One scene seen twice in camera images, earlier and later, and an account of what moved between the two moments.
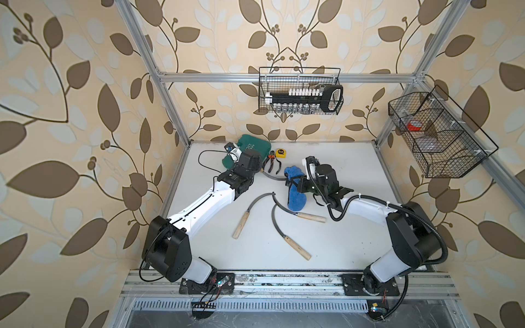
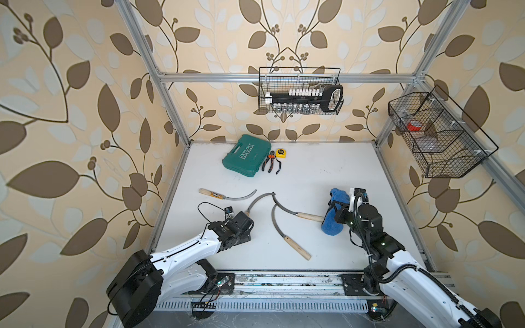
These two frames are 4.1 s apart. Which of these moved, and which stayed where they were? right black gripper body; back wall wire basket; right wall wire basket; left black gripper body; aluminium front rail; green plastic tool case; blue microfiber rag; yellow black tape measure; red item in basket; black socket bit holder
Moved: blue microfiber rag; left black gripper body; right black gripper body
Stayed: yellow black tape measure; back wall wire basket; black socket bit holder; right wall wire basket; red item in basket; aluminium front rail; green plastic tool case
